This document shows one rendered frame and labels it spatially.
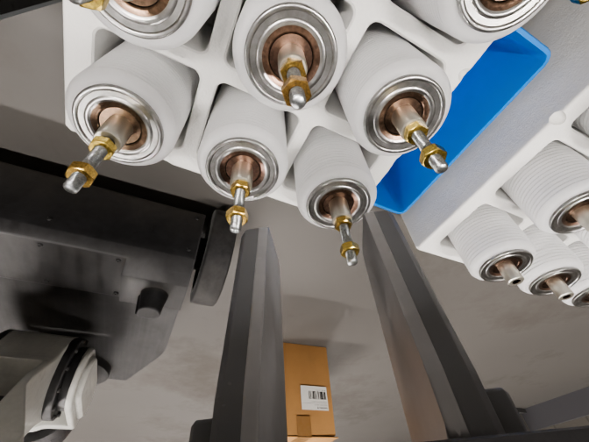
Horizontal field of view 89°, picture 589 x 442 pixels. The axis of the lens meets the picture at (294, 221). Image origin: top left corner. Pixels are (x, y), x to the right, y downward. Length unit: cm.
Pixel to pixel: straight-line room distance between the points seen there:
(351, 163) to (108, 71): 24
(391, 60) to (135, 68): 22
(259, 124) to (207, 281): 35
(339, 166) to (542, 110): 29
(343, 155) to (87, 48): 28
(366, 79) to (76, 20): 27
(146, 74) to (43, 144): 43
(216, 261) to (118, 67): 35
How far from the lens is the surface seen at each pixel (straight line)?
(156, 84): 32
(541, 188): 51
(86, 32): 39
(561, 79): 54
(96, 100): 32
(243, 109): 34
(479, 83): 59
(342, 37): 28
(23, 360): 69
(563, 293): 64
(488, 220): 56
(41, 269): 66
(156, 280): 56
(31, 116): 71
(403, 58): 31
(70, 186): 26
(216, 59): 36
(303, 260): 82
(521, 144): 52
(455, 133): 57
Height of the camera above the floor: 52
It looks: 47 degrees down
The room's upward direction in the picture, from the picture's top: 175 degrees clockwise
